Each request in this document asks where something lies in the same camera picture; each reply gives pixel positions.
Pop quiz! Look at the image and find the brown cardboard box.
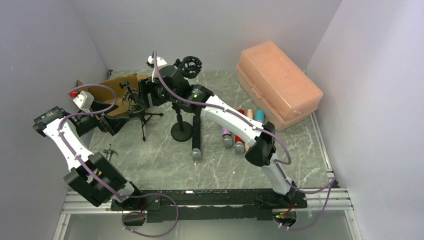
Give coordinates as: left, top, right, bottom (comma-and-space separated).
76, 73, 152, 117

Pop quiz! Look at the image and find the black tripod shock-mount stand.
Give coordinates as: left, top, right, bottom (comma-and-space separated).
118, 81, 164, 142

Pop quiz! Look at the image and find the black round-base clip stand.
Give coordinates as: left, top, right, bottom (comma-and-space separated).
170, 103, 193, 142

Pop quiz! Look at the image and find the black glitter microphone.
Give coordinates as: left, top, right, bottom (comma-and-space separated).
190, 115, 202, 163

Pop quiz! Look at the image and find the purple glitter microphone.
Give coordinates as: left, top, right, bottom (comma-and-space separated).
221, 126, 233, 149

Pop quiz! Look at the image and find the pink peach microphone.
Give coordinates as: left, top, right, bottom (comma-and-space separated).
246, 109, 254, 120

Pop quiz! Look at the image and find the red glitter microphone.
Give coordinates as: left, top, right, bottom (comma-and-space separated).
233, 109, 247, 155

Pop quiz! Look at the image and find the blue microphone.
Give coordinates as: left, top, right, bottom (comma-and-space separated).
254, 109, 265, 123

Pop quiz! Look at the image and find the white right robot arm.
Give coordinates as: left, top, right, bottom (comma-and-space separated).
139, 65, 294, 196

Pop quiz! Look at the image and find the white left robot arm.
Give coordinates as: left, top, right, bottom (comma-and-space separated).
33, 106, 144, 211

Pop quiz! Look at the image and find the orange translucent plastic bin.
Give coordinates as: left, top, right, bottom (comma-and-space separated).
236, 41, 323, 132

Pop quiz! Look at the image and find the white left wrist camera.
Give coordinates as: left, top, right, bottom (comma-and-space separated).
69, 90, 94, 113

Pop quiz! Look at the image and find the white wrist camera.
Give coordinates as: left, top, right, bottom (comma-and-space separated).
69, 90, 94, 113
146, 55, 168, 82

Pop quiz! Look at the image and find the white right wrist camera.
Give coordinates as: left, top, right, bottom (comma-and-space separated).
146, 55, 168, 82

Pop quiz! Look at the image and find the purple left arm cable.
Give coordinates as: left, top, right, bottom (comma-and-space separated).
57, 83, 180, 239

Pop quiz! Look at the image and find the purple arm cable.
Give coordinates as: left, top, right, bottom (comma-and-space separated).
151, 49, 337, 232
57, 83, 180, 239

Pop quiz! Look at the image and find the black round-base shock-mount stand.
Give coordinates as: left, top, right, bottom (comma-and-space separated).
173, 56, 203, 79

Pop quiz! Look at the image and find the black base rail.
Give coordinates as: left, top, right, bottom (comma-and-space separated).
110, 188, 308, 223

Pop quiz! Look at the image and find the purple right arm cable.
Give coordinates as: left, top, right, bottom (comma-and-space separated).
151, 49, 337, 232

